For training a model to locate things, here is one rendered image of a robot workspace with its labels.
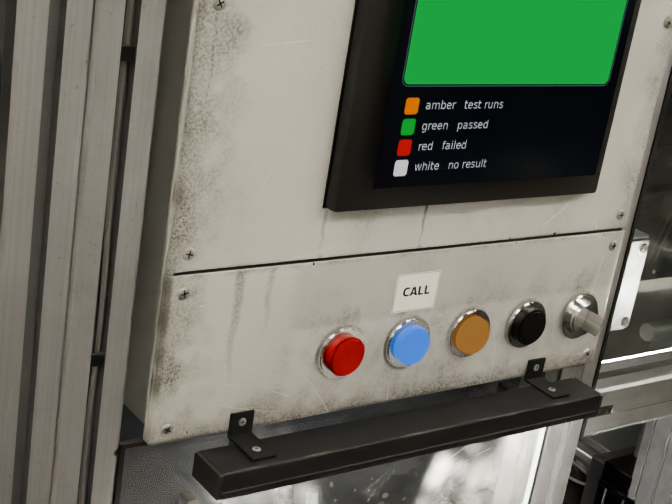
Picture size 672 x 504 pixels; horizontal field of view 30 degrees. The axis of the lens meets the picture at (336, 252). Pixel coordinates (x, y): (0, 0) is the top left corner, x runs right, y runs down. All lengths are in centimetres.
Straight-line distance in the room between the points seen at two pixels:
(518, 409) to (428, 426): 9
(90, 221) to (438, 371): 33
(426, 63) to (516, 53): 8
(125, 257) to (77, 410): 10
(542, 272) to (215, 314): 30
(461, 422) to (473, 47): 28
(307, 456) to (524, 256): 24
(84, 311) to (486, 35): 31
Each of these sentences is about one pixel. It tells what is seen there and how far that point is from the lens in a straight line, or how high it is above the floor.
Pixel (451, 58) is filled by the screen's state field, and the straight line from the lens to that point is 82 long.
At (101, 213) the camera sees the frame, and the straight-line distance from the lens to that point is 76.
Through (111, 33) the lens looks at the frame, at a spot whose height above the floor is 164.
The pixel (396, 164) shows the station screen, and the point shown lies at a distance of 82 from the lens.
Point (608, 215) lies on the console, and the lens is 102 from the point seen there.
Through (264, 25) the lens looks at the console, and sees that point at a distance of 76.
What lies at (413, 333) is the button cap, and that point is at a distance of 91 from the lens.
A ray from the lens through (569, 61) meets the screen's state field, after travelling 90.
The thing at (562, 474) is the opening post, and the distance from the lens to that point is 115.
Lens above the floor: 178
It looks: 20 degrees down
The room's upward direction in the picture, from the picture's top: 9 degrees clockwise
